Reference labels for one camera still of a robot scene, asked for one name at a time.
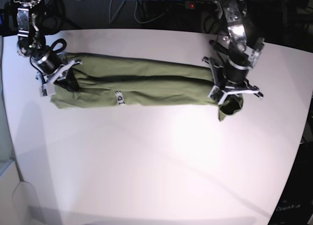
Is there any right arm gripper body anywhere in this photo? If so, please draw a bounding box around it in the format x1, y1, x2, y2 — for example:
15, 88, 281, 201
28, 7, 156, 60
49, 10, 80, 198
30, 50, 82, 97

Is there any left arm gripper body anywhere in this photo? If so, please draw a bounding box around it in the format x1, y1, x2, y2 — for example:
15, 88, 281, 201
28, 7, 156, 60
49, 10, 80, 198
202, 55, 264, 105

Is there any green T-shirt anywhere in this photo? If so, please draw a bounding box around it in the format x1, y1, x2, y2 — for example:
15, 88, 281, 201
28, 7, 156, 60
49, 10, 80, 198
50, 53, 244, 121

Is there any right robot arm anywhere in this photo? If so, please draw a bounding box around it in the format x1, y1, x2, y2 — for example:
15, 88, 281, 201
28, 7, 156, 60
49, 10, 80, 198
13, 0, 81, 96

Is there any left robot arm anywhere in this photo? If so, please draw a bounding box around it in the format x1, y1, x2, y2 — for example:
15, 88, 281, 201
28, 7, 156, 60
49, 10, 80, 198
202, 0, 264, 105

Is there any white panel at left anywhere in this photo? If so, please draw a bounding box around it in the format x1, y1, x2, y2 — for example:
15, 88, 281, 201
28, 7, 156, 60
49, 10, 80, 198
0, 158, 40, 225

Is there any black OpenArm case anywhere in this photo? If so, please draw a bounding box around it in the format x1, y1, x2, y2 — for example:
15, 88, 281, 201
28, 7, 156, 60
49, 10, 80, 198
269, 142, 313, 225

